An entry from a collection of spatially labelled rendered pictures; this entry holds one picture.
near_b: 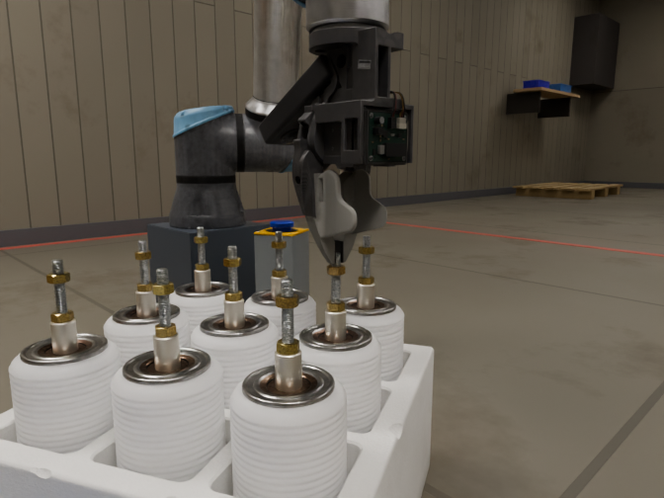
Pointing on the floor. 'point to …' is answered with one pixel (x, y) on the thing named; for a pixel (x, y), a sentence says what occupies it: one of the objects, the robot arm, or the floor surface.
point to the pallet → (568, 190)
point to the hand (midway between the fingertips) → (332, 249)
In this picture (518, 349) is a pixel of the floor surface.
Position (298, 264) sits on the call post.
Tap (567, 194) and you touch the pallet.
